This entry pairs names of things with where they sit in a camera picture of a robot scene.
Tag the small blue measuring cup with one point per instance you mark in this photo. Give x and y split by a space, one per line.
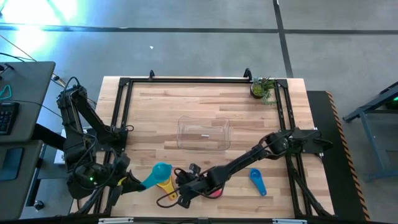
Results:
255 175

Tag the grey desk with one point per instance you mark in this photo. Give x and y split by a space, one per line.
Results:
15 199
31 87

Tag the teal triangular loop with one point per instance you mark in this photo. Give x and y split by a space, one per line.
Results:
10 91

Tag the clear plastic basket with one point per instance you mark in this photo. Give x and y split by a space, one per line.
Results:
203 135

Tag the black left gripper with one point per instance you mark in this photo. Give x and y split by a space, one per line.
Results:
116 174

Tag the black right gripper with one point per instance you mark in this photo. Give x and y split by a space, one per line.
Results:
199 183

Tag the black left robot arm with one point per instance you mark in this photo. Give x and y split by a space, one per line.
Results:
73 124

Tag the small potted plant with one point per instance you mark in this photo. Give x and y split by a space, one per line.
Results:
257 89

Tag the black hazard-striped floor mat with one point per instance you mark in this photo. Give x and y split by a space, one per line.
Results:
334 186

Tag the black aluminium table frame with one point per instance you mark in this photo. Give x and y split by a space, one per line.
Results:
186 80

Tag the pink-red measuring cup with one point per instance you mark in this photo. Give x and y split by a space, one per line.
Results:
217 193

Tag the yellow measuring cup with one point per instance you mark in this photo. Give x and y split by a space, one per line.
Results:
169 189

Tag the teal measuring cup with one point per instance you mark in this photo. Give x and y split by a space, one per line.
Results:
160 171

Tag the blue-grey metal cart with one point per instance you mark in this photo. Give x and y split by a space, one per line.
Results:
370 105

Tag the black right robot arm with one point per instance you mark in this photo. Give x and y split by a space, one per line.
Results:
242 161

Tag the black frame bracket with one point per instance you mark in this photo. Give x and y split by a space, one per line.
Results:
247 73
151 74

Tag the dark mouse pad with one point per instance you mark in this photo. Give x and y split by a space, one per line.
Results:
11 165

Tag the black caster wheel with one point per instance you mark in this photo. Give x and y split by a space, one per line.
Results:
39 205

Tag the black desk support beam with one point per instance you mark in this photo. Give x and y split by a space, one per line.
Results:
46 135

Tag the white metal bracket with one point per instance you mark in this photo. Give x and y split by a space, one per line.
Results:
289 221
115 221

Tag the black keyboard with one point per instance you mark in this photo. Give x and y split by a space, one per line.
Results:
7 118

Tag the white box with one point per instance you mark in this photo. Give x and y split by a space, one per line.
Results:
59 158

